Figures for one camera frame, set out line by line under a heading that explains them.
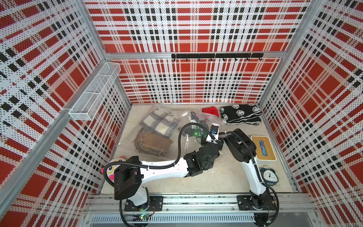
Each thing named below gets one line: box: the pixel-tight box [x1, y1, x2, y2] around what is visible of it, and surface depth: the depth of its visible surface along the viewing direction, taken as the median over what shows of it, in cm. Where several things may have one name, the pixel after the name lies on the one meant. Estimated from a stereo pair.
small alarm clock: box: [259, 165, 279, 187], surface depth 80 cm
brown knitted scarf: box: [130, 128, 173, 157], surface depth 93 cm
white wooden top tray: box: [250, 135, 277, 162], surface depth 90 cm
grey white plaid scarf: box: [139, 109, 181, 139], surface depth 104 cm
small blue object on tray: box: [259, 139, 268, 157], surface depth 92 cm
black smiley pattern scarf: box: [219, 104, 263, 126], surface depth 109 cm
